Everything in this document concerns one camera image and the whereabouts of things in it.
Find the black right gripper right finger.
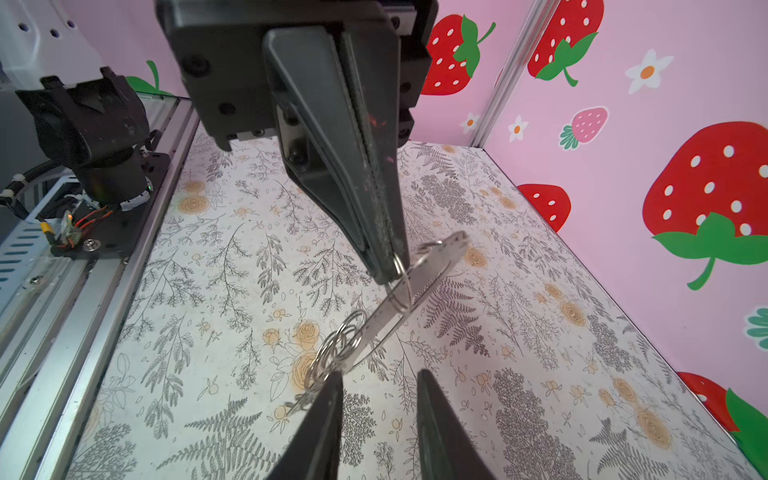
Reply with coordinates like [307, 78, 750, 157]
[417, 369, 494, 480]

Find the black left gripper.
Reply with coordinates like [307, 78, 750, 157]
[155, 1, 438, 285]

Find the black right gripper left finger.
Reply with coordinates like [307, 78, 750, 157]
[267, 372, 344, 480]

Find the metal key holder plate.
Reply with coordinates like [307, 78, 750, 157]
[286, 231, 470, 414]

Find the silver split keyring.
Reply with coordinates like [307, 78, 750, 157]
[385, 254, 414, 315]

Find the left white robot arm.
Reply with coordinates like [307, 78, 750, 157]
[1, 1, 438, 285]

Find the aluminium corner frame post right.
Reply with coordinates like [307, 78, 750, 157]
[470, 0, 559, 148]

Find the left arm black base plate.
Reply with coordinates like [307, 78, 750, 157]
[41, 153, 170, 258]

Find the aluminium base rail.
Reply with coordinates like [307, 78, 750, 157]
[1, 95, 199, 479]

